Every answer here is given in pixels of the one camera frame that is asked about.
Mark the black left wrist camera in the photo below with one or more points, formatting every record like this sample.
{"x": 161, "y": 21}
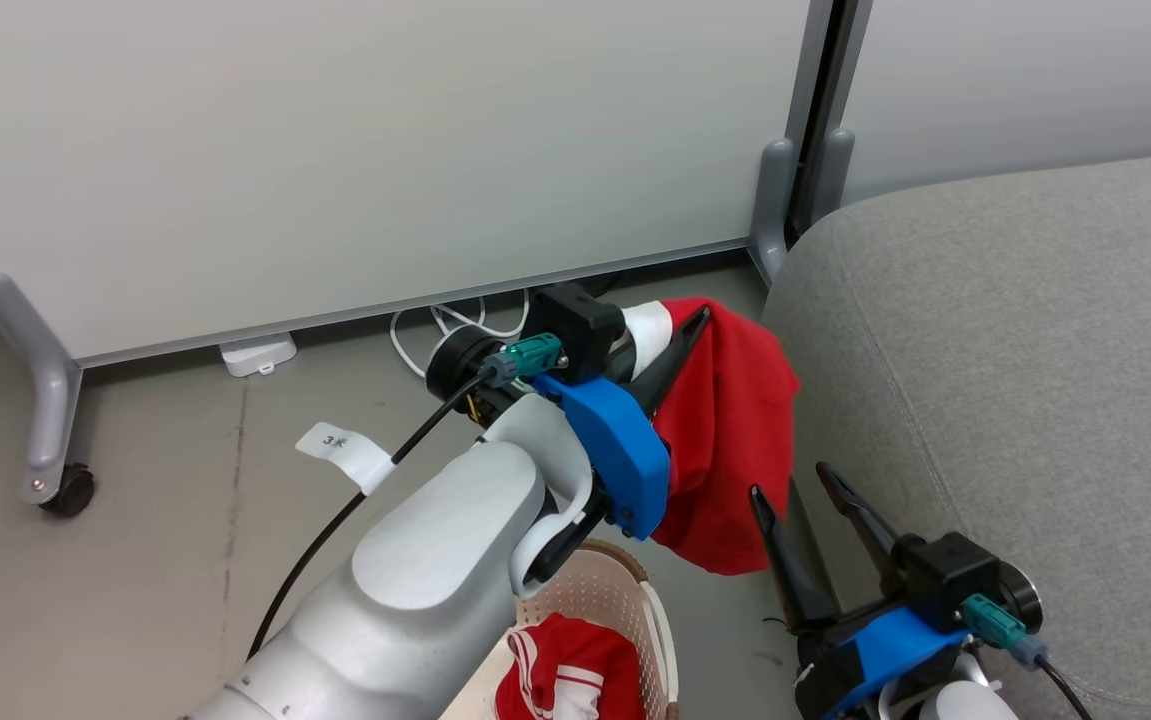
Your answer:
{"x": 575, "y": 325}

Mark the large white partition panel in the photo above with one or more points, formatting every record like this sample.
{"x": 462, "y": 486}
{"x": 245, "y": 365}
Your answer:
{"x": 335, "y": 150}

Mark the plain red garment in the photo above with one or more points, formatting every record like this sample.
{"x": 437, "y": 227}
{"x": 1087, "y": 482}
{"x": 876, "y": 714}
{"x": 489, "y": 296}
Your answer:
{"x": 725, "y": 430}

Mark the cream perforated laundry basket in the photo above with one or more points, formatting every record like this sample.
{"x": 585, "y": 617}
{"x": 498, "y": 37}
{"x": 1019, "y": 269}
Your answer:
{"x": 615, "y": 590}

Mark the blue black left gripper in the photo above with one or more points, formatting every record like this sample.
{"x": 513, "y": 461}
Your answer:
{"x": 625, "y": 450}

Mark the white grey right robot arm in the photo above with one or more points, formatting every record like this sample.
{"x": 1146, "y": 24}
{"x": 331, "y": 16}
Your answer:
{"x": 970, "y": 702}

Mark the grey fabric sofa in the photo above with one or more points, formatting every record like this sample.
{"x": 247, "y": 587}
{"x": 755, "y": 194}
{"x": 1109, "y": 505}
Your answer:
{"x": 1015, "y": 380}

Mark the black caster wheel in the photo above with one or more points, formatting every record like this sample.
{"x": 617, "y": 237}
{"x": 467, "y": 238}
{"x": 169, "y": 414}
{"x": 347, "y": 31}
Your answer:
{"x": 70, "y": 490}

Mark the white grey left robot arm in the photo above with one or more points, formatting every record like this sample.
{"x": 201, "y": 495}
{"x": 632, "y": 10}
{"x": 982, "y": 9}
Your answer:
{"x": 415, "y": 560}

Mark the narrow white partition panel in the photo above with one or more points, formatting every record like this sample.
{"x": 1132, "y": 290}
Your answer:
{"x": 1035, "y": 80}

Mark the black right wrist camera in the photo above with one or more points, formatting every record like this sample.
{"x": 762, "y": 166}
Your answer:
{"x": 950, "y": 575}

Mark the red and white garment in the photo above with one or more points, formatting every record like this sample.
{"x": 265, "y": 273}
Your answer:
{"x": 555, "y": 670}

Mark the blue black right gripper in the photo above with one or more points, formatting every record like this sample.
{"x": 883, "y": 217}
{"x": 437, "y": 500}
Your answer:
{"x": 885, "y": 650}

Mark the grey partition leg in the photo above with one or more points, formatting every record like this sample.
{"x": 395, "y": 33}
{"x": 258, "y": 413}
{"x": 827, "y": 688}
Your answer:
{"x": 50, "y": 380}

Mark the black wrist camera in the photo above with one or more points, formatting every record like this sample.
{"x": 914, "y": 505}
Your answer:
{"x": 575, "y": 325}
{"x": 950, "y": 575}

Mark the white power adapter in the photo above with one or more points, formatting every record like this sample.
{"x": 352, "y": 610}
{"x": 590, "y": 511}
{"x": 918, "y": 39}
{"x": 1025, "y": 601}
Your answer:
{"x": 257, "y": 354}

